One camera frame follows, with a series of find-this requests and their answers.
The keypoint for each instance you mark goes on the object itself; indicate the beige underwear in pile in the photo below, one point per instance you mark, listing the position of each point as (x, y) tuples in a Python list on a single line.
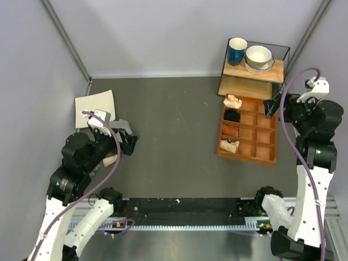
[(109, 160)]

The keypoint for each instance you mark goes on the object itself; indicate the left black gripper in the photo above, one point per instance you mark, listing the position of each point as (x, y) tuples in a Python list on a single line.
[(128, 141)]

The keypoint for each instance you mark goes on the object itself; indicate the lower white bowl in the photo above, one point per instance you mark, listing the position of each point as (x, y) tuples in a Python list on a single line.
[(262, 70)]

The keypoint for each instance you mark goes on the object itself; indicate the white bowl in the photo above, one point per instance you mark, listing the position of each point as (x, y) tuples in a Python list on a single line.
[(257, 56), (262, 70)]

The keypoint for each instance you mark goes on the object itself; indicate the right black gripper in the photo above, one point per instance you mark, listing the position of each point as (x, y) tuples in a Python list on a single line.
[(290, 102)]

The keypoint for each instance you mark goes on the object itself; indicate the blue mug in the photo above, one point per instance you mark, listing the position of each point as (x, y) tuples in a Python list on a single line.
[(236, 51)]

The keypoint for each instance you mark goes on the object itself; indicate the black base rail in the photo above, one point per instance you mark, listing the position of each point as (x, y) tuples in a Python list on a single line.
[(189, 214)]

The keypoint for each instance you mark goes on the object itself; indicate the orange wooden divided organizer box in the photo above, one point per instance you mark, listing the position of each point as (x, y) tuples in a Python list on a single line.
[(257, 134)]

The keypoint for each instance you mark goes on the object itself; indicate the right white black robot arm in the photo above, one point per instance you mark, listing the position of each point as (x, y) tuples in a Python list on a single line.
[(300, 235)]

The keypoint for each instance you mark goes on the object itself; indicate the white board sheet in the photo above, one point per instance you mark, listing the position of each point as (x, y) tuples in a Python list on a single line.
[(102, 101)]

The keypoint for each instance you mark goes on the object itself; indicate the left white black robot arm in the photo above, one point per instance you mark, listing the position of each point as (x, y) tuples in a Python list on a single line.
[(69, 222)]

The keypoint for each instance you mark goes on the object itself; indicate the grey striped underwear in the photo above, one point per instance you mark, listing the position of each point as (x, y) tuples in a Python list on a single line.
[(121, 124)]

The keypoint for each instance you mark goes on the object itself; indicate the black wire wooden shelf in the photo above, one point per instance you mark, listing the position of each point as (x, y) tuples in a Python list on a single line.
[(238, 81)]

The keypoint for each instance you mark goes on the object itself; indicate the black rolled underwear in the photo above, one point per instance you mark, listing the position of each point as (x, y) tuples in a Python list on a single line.
[(231, 115)]

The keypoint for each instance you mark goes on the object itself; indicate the upper white bowl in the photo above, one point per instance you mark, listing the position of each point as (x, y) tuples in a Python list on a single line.
[(257, 56)]

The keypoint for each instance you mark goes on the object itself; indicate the cream rolled underwear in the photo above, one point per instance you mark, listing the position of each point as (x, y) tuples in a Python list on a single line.
[(229, 146)]

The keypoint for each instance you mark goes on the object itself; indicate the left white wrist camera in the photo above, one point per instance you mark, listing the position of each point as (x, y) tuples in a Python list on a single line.
[(95, 124)]

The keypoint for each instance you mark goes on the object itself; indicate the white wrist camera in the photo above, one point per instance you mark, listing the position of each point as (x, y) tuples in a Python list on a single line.
[(95, 124), (316, 88)]

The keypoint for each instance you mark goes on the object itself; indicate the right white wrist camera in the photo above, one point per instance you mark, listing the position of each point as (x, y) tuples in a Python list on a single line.
[(316, 88)]

